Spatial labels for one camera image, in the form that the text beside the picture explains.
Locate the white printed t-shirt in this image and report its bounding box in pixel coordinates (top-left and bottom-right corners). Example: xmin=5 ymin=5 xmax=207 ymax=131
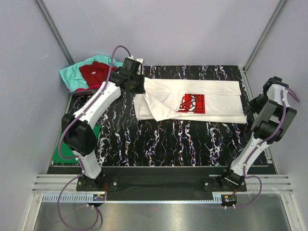
xmin=133 ymin=78 xmax=246 ymax=124

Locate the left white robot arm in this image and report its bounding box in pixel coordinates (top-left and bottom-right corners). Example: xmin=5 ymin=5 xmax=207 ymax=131
xmin=58 ymin=56 xmax=145 ymax=191

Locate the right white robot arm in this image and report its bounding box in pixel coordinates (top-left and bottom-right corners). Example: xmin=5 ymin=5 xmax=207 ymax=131
xmin=218 ymin=76 xmax=300 ymax=191

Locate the pink garment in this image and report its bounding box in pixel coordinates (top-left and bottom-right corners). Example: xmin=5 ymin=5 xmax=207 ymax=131
xmin=75 ymin=85 xmax=100 ymax=92

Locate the red t-shirt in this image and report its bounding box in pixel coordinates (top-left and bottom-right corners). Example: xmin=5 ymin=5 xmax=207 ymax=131
xmin=79 ymin=61 xmax=110 ymax=89

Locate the dark laundry basket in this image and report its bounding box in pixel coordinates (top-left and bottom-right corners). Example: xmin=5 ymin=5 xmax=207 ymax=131
xmin=64 ymin=85 xmax=98 ymax=96

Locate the teal t-shirt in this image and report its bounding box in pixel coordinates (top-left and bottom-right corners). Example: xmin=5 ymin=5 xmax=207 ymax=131
xmin=59 ymin=55 xmax=123 ymax=91

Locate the folded green t-shirt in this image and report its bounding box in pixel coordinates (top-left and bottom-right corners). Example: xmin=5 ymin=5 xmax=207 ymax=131
xmin=52 ymin=124 xmax=101 ymax=164

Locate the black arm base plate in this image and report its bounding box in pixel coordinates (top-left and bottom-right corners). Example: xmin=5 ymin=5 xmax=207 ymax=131
xmin=47 ymin=165 xmax=247 ymax=202

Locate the aluminium frame rail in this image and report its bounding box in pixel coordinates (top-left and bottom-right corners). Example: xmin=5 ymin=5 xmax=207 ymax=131
xmin=32 ymin=174 xmax=77 ymax=193

